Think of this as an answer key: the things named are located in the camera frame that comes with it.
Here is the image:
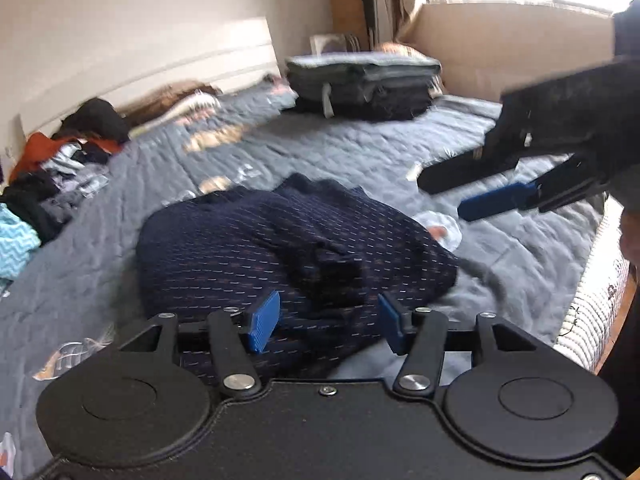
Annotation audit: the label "teal zigzag cloth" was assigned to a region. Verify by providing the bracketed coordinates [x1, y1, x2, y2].
[0, 202, 41, 281]

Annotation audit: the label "navy patterned sweater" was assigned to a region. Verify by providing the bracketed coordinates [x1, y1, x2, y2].
[136, 172, 460, 381]

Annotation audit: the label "white pillow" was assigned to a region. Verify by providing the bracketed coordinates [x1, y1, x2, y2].
[130, 92, 221, 136]

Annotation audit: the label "white headboard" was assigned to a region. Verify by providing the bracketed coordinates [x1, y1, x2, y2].
[20, 17, 281, 136]

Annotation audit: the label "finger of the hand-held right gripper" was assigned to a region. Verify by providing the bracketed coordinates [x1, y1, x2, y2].
[417, 152, 521, 195]
[457, 157, 608, 222]

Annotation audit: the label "black crumpled clothes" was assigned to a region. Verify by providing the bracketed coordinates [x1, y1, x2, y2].
[0, 170, 76, 246]

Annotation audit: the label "stack of folded grey clothes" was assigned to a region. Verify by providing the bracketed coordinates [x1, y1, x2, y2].
[285, 52, 443, 122]

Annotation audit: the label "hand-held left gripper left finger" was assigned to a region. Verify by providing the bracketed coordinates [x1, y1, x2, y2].
[117, 291, 281, 401]

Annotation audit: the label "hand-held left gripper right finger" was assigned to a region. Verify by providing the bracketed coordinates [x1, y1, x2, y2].
[377, 293, 556, 395]

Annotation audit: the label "black bundled garment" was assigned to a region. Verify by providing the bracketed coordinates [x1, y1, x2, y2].
[60, 97, 132, 143]

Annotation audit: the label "grey quilted bedspread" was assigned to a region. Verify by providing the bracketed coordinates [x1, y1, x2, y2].
[0, 80, 608, 476]

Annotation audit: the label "white box fan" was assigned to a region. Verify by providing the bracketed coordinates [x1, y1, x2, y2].
[310, 32, 361, 56]

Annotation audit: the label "pile of unfolded clothes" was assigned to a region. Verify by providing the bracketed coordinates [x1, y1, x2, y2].
[10, 131, 123, 183]

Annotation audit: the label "white mattress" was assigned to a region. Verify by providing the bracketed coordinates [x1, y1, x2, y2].
[552, 195, 631, 376]

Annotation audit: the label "brown plush cushion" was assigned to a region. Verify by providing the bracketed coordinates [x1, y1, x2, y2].
[375, 42, 431, 61]

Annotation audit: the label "brown folded blanket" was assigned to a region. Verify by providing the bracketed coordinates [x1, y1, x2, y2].
[122, 80, 223, 126]

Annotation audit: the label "brown cardboard box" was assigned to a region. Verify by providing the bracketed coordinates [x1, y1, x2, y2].
[325, 0, 371, 51]

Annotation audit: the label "grey-blue crumpled clothes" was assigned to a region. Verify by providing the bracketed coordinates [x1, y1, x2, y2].
[42, 142, 111, 198]

